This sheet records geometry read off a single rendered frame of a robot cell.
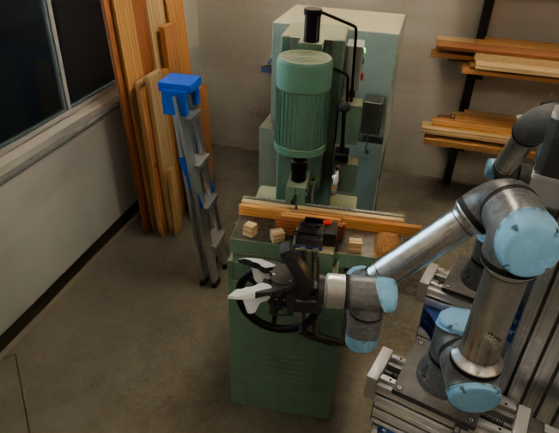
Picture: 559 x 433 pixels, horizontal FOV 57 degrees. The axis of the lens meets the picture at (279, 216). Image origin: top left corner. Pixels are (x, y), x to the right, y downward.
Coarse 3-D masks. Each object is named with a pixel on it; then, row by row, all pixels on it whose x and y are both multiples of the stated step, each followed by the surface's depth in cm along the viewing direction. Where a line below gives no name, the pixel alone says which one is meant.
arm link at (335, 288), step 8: (328, 280) 108; (336, 280) 108; (344, 280) 108; (328, 288) 107; (336, 288) 107; (344, 288) 107; (328, 296) 107; (336, 296) 107; (344, 296) 107; (328, 304) 108; (336, 304) 108
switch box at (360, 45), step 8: (352, 40) 186; (360, 40) 187; (352, 48) 181; (360, 48) 180; (352, 56) 182; (360, 56) 182; (344, 64) 184; (360, 64) 183; (360, 72) 185; (344, 80) 187; (360, 80) 193; (344, 88) 189
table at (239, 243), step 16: (240, 224) 188; (272, 224) 188; (240, 240) 180; (256, 240) 180; (288, 240) 180; (368, 240) 182; (400, 240) 183; (272, 256) 181; (336, 256) 176; (352, 256) 175; (368, 256) 174; (336, 272) 171
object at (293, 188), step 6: (306, 174) 186; (288, 180) 182; (306, 180) 182; (288, 186) 178; (294, 186) 178; (300, 186) 178; (306, 186) 179; (288, 192) 180; (294, 192) 179; (300, 192) 179; (306, 192) 181; (288, 198) 181; (300, 198) 180; (306, 198) 181
